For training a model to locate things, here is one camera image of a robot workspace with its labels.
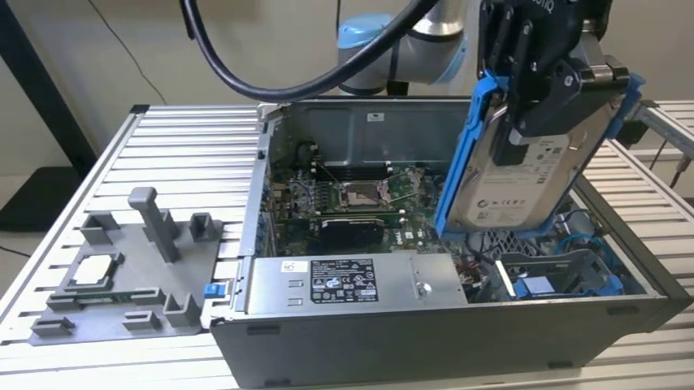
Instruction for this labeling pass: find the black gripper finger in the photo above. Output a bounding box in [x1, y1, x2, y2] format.
[478, 0, 535, 101]
[490, 52, 632, 166]

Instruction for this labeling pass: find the hard disk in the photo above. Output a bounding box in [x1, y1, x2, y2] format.
[511, 275, 622, 302]
[433, 68, 648, 241]

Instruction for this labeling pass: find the grey metal disk bay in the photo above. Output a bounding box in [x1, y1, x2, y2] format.
[471, 227, 620, 304]

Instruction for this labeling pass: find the metal socket cover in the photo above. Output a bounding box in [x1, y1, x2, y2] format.
[379, 168, 426, 204]

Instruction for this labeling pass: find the green motherboard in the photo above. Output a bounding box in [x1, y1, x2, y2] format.
[269, 140, 473, 256]

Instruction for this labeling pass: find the CPU socket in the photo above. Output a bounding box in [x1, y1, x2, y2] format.
[338, 181, 385, 210]

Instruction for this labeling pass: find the black graphics card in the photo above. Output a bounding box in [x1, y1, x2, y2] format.
[281, 214, 391, 257]

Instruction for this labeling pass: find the open black PC case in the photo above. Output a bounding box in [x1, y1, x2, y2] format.
[208, 95, 694, 389]

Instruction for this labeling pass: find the silver power supply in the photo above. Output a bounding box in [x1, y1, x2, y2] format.
[246, 254, 471, 319]

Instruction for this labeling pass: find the black stand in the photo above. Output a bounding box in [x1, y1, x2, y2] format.
[0, 0, 98, 232]

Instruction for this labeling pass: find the grey plastic parts rack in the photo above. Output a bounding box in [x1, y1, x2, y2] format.
[30, 186, 227, 347]

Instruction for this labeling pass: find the silver CPU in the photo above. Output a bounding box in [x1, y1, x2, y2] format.
[72, 253, 124, 285]

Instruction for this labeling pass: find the green RAM stick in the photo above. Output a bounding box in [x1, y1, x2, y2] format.
[78, 288, 159, 304]

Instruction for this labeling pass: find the light blue wire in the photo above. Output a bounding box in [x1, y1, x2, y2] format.
[557, 209, 617, 269]

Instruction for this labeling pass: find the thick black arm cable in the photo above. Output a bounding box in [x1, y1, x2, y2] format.
[180, 0, 442, 103]

